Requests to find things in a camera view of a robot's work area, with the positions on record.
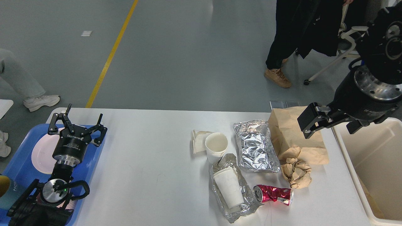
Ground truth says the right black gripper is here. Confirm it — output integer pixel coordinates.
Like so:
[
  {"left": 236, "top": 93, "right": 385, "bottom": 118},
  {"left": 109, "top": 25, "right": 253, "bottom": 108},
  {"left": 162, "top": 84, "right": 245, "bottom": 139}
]
[{"left": 297, "top": 65, "right": 401, "bottom": 139}]

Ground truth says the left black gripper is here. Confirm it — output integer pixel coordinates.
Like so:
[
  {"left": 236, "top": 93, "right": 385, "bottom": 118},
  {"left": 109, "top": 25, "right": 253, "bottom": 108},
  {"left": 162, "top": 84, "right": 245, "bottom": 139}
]
[{"left": 47, "top": 104, "right": 108, "bottom": 166}]

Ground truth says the pink plate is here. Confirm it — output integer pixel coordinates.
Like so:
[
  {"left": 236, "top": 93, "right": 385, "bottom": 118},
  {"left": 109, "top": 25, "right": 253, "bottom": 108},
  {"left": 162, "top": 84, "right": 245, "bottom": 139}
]
[{"left": 31, "top": 134, "right": 59, "bottom": 175}]

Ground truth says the brown paper bag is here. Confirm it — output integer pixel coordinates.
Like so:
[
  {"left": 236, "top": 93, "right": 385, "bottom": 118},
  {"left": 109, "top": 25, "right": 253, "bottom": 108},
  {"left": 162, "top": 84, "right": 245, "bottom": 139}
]
[
  {"left": 268, "top": 106, "right": 330, "bottom": 165},
  {"left": 358, "top": 176, "right": 385, "bottom": 219}
]

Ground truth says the pink ribbed mug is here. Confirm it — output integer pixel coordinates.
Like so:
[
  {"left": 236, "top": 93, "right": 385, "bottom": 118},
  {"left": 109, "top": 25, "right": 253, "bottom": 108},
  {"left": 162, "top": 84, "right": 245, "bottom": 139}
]
[{"left": 35, "top": 193, "right": 77, "bottom": 218}]

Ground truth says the large aluminium foil sheet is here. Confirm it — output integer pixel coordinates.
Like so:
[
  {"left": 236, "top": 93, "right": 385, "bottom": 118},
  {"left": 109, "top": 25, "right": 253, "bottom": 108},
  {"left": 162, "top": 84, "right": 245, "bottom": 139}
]
[{"left": 233, "top": 120, "right": 280, "bottom": 173}]

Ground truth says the teal mug yellow inside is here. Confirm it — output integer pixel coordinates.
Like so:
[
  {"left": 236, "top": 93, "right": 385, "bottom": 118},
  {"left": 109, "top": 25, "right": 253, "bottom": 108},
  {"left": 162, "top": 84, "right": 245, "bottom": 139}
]
[{"left": 0, "top": 175, "right": 25, "bottom": 210}]

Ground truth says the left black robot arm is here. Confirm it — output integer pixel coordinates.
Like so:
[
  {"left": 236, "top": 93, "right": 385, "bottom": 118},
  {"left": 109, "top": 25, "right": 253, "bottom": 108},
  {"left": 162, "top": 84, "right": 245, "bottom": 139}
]
[{"left": 1, "top": 106, "right": 107, "bottom": 226}]

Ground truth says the beige plastic bin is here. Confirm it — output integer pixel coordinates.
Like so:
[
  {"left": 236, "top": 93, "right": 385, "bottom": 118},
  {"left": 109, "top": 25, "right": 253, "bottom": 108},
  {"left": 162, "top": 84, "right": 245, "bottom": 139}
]
[{"left": 333, "top": 118, "right": 402, "bottom": 226}]

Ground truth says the metal floor plate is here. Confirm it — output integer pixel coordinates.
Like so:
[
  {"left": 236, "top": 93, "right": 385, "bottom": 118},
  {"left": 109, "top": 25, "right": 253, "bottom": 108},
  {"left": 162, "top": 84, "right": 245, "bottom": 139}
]
[{"left": 269, "top": 101, "right": 300, "bottom": 109}]

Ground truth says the crumpled brown paper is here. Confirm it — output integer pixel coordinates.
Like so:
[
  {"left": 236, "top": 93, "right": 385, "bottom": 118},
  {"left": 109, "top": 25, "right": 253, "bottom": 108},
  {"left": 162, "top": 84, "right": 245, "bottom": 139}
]
[{"left": 280, "top": 158, "right": 312, "bottom": 189}]

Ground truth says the blue plastic tray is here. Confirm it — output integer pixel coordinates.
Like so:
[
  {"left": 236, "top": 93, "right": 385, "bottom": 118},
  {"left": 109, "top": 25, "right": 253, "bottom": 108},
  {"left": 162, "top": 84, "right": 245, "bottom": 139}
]
[{"left": 0, "top": 123, "right": 107, "bottom": 226}]

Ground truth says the white table corner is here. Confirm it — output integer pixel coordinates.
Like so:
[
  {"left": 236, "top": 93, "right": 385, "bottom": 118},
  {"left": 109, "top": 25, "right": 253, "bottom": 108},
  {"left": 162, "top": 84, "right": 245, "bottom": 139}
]
[{"left": 0, "top": 99, "right": 14, "bottom": 119}]

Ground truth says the person in light jeans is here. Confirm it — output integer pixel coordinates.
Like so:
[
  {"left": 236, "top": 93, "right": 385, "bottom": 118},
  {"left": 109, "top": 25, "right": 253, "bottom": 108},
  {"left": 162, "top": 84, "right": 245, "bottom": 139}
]
[{"left": 0, "top": 48, "right": 61, "bottom": 158}]

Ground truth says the white office chair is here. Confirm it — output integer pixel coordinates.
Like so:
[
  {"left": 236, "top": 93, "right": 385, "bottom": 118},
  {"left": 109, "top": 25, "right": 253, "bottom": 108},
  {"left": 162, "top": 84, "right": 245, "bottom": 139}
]
[{"left": 303, "top": 5, "right": 368, "bottom": 86}]

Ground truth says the person in black clothes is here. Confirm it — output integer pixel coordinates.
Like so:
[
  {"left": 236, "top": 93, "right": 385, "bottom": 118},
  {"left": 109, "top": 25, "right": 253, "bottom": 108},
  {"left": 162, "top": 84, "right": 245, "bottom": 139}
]
[{"left": 264, "top": 0, "right": 352, "bottom": 88}]

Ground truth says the crushed red soda can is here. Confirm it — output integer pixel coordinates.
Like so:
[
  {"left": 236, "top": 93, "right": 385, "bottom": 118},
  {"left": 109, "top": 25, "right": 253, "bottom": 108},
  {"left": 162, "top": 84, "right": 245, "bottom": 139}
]
[{"left": 253, "top": 185, "right": 293, "bottom": 206}]

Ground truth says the crumpled foil under cup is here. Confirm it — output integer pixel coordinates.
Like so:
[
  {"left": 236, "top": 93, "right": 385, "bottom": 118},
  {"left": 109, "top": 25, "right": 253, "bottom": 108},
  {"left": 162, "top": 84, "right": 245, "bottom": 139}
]
[{"left": 209, "top": 153, "right": 262, "bottom": 223}]

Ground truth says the upright white paper cup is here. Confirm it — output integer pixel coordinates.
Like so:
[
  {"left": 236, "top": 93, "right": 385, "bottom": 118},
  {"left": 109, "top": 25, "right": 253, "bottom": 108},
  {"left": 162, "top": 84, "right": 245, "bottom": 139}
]
[{"left": 205, "top": 132, "right": 228, "bottom": 164}]

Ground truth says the lying white paper cup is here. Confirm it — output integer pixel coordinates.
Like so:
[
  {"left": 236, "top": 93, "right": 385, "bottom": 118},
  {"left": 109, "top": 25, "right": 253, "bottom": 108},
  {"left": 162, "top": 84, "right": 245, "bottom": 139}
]
[{"left": 213, "top": 166, "right": 244, "bottom": 208}]

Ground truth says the crushed white paper cup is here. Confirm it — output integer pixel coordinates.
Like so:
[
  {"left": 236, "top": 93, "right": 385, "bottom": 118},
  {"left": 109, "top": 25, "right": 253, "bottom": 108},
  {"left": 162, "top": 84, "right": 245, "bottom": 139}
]
[{"left": 192, "top": 130, "right": 213, "bottom": 154}]

